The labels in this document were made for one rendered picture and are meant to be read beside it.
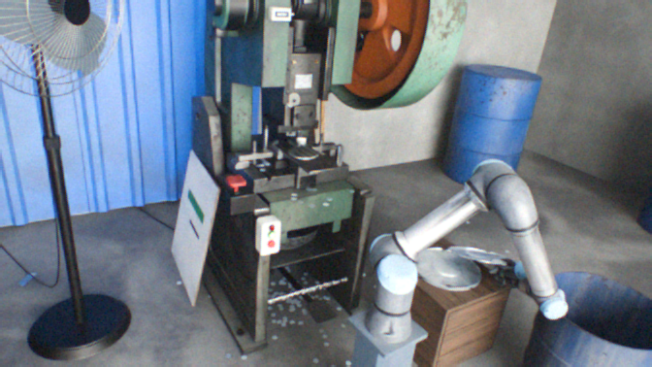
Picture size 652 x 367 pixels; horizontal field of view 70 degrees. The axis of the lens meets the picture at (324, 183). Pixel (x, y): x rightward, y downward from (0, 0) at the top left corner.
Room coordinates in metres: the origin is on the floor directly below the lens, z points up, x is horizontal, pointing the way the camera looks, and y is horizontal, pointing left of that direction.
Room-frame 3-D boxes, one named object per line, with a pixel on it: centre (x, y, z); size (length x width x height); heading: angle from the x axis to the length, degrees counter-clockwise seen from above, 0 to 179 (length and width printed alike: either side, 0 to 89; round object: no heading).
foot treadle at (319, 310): (1.76, 0.09, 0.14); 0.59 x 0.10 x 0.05; 34
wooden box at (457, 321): (1.68, -0.55, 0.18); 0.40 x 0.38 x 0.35; 33
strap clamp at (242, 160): (1.78, 0.31, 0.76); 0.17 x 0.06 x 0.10; 124
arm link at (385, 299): (1.18, -0.25, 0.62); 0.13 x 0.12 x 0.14; 4
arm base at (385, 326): (1.18, -0.25, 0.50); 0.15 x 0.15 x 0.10
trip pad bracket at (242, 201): (1.51, 0.30, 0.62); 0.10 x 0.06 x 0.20; 124
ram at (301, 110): (1.84, 0.15, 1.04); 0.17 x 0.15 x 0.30; 34
